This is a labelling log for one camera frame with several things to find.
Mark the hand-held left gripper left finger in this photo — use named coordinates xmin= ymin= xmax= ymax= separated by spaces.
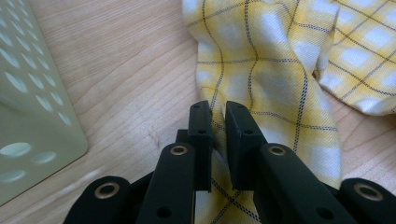
xmin=135 ymin=100 xmax=214 ymax=224

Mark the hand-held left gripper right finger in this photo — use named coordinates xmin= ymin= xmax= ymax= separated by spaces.
xmin=225 ymin=100 xmax=358 ymax=224

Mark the yellow plaid cloth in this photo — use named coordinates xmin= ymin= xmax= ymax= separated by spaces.
xmin=181 ymin=0 xmax=396 ymax=224

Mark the light green plastic basket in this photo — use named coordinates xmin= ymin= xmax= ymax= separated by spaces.
xmin=0 ymin=0 xmax=90 ymax=207

